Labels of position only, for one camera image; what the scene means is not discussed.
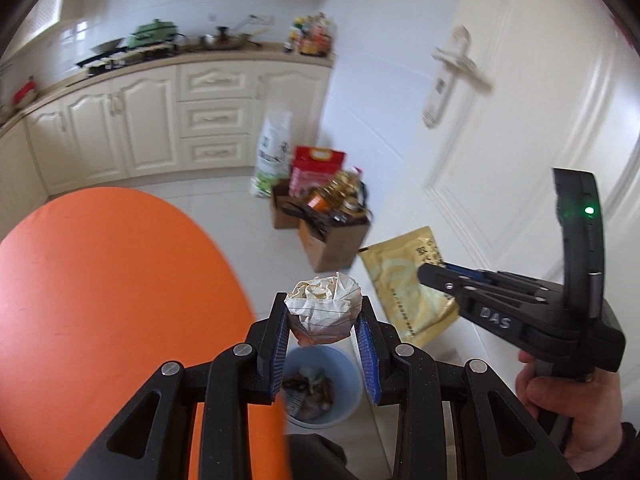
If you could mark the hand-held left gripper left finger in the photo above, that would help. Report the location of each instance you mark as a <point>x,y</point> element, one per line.
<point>277,345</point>

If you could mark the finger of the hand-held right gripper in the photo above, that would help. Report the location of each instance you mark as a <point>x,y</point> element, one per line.
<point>480,305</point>
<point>515,282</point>

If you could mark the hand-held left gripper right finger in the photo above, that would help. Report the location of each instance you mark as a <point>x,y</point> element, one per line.
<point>367,355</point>

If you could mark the blue plastic bin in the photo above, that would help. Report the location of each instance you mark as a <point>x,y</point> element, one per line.
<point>345,375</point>

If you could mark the paper ball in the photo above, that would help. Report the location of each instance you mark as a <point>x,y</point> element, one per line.
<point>322,307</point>

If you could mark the gold foil packet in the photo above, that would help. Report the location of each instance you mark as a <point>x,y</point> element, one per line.
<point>400,280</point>

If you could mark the person's right forearm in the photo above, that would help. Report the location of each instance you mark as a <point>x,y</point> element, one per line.
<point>629,445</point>

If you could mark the person's right hand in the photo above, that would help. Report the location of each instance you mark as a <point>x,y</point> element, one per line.
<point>595,405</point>

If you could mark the heap of crumpled wrappers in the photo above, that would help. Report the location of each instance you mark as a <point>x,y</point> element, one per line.
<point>310,395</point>

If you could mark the person's leg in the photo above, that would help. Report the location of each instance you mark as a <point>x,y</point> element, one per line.
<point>320,460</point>

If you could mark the small brown cardboard box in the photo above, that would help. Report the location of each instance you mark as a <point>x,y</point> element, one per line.
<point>281,210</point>

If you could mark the orange label oil bottle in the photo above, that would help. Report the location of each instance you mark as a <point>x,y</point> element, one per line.
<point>317,201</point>

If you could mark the yellow cooking oil bottle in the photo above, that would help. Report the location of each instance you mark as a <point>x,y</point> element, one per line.
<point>345,185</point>

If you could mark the white door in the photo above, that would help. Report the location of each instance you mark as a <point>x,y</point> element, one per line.
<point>525,110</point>

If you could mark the orange round table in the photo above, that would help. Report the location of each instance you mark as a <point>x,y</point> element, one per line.
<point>100,310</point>

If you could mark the red rice bag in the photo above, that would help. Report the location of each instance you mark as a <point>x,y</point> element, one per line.
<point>317,165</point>

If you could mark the white green rice bag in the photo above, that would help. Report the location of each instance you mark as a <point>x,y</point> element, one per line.
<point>272,155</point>

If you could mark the cream lower kitchen cabinets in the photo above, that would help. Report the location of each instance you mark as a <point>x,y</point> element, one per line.
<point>150,125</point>

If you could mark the beige kitchen countertop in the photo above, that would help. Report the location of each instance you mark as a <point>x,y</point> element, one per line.
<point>270,50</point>

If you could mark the steel wok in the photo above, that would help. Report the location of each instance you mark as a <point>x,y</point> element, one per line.
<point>227,40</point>

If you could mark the group of condiment bottles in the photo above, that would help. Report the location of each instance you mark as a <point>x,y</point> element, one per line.
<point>310,35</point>

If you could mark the black gas stove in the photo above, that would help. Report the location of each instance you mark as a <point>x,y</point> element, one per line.
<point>125,57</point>

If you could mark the green electric pot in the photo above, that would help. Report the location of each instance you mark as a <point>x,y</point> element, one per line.
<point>152,32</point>

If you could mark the red kitchen container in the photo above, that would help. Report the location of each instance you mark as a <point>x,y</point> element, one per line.
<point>25,90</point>

